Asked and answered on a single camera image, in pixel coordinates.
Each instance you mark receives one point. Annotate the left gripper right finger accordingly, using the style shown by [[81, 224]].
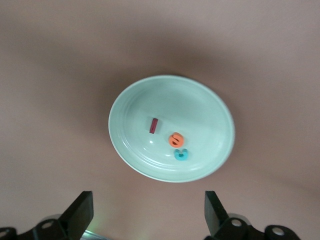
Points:
[[215, 217]]

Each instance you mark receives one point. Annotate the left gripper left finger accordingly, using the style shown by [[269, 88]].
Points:
[[77, 217]]

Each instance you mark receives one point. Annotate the teal letter c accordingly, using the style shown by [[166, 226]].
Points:
[[180, 158]]

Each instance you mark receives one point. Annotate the orange letter e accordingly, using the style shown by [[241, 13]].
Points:
[[172, 142]]

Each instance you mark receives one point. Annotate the dark red letter l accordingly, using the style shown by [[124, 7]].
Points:
[[154, 125]]

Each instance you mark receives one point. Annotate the green round plate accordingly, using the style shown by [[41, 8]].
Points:
[[187, 107]]

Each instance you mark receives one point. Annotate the brown table cover sheet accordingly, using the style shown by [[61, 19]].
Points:
[[50, 100]]

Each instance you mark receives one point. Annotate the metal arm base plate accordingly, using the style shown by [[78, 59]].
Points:
[[93, 236]]

